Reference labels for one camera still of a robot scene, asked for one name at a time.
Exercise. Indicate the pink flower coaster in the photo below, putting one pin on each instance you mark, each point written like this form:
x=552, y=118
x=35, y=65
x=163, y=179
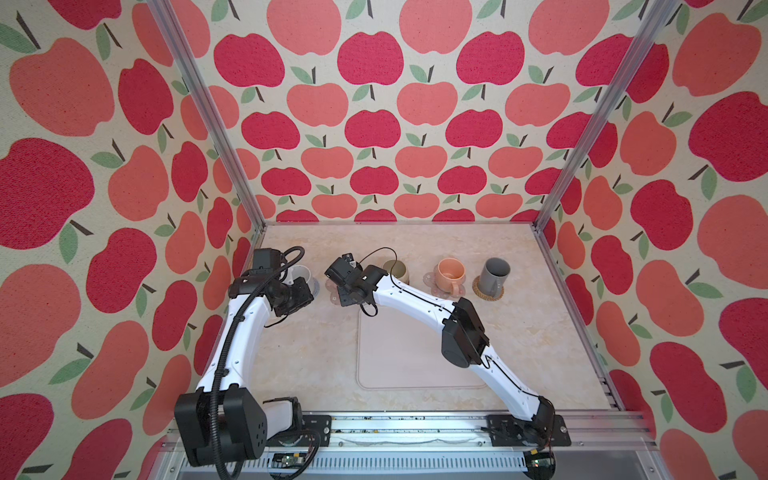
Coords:
x=332, y=288
x=432, y=281

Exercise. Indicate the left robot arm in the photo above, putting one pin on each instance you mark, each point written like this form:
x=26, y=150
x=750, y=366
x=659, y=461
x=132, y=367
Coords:
x=220, y=423

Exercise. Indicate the right aluminium corner post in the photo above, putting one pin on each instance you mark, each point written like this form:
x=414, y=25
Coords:
x=653, y=23

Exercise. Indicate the aluminium front rail frame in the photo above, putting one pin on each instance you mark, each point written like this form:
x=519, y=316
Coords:
x=589, y=444

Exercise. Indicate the beige mug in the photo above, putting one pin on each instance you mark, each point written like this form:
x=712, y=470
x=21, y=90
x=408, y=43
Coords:
x=397, y=270

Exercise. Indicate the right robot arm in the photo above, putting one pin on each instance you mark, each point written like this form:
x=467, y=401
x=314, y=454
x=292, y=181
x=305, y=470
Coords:
x=464, y=342

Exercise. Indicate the clear plastic tray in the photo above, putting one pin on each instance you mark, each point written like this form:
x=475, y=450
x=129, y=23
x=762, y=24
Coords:
x=398, y=352

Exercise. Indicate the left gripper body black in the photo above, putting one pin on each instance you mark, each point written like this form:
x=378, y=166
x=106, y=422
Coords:
x=292, y=296

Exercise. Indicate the white mug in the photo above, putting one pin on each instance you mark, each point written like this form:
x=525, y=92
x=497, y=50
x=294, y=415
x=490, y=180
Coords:
x=299, y=271

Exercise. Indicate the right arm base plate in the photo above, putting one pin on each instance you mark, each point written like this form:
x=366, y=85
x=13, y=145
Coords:
x=506, y=430

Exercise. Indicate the left aluminium corner post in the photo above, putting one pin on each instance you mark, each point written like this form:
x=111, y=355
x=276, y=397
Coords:
x=173, y=34

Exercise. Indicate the aluminium corner post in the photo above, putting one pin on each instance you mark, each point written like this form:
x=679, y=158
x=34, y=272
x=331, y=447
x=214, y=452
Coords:
x=173, y=34
x=653, y=23

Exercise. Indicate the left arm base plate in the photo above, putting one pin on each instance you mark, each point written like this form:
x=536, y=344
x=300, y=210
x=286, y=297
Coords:
x=320, y=425

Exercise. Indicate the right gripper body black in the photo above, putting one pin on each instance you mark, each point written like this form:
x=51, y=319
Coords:
x=342, y=294

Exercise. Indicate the grey mug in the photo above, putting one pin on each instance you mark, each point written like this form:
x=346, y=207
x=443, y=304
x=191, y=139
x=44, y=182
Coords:
x=494, y=273

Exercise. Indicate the woven rattan round coaster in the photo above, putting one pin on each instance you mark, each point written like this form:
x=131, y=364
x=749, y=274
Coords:
x=482, y=295

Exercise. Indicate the peach pink mug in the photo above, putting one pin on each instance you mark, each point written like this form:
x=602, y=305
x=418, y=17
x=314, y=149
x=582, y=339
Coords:
x=450, y=276

